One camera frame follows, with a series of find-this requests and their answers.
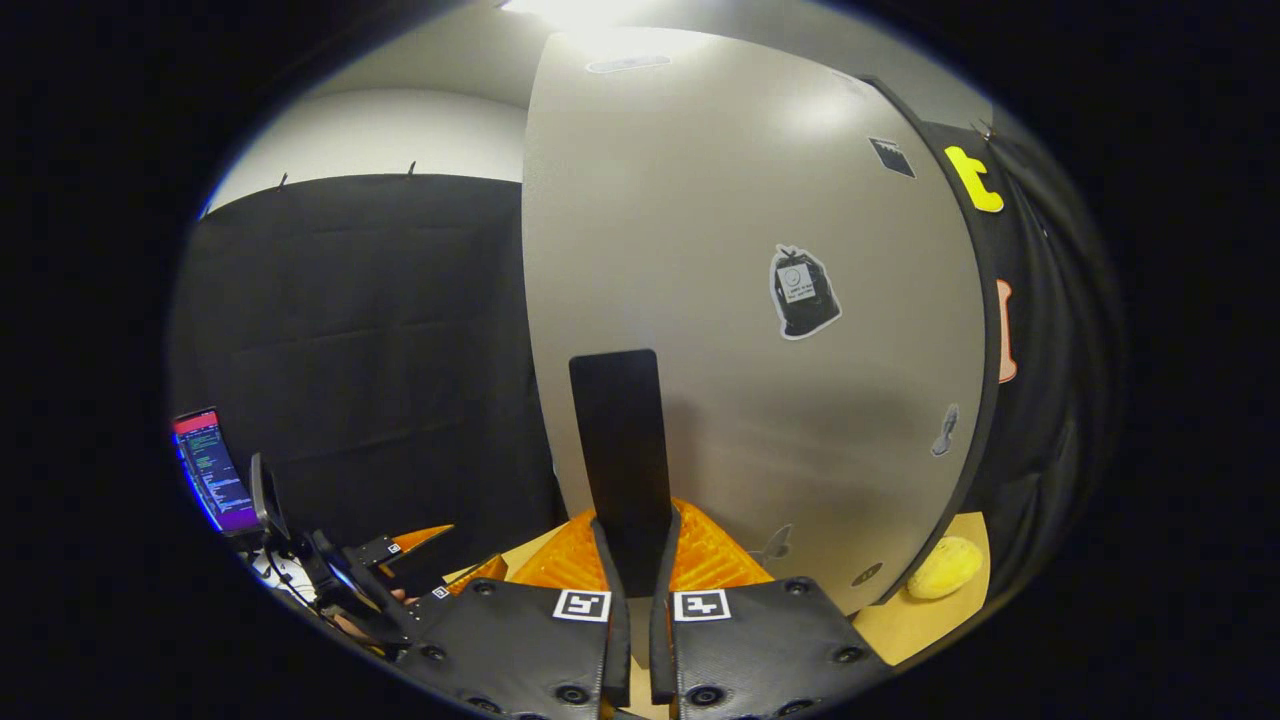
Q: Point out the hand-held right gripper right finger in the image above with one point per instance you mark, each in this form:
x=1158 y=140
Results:
x=662 y=640

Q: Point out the grey cabinet door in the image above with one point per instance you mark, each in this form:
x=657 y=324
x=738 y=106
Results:
x=750 y=200

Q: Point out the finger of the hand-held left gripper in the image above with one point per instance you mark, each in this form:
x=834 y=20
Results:
x=470 y=578
x=410 y=570

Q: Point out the yellow plush toy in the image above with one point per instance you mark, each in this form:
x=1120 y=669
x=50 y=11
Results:
x=945 y=568

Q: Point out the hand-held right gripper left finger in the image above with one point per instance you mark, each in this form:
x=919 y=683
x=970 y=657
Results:
x=618 y=640

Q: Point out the smartphone with lit screen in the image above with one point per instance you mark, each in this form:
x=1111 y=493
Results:
x=215 y=470

